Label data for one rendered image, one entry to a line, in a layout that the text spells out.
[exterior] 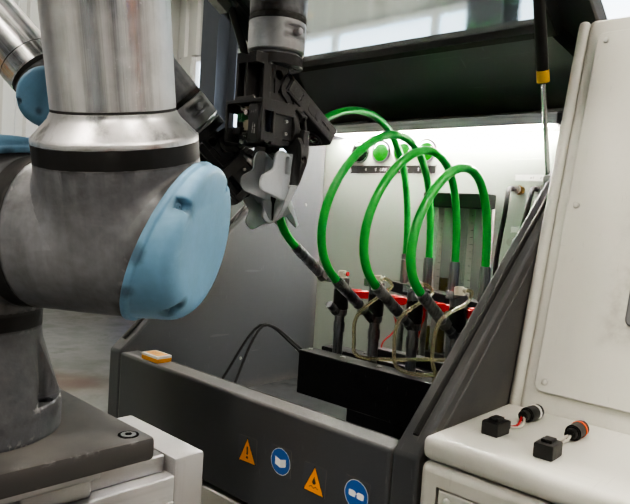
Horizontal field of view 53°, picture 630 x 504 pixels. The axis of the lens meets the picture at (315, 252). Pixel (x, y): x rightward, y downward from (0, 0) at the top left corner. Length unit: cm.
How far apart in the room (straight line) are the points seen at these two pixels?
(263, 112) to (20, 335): 41
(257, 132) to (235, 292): 65
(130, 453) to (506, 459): 40
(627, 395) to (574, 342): 9
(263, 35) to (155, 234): 47
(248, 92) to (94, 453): 48
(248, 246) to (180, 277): 98
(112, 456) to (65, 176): 22
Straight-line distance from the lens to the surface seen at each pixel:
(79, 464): 53
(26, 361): 55
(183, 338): 133
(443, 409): 82
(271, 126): 81
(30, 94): 86
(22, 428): 54
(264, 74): 83
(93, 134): 43
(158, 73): 45
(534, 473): 73
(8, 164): 51
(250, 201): 103
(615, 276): 94
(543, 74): 106
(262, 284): 145
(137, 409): 122
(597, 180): 99
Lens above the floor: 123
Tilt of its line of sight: 3 degrees down
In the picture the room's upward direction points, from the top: 4 degrees clockwise
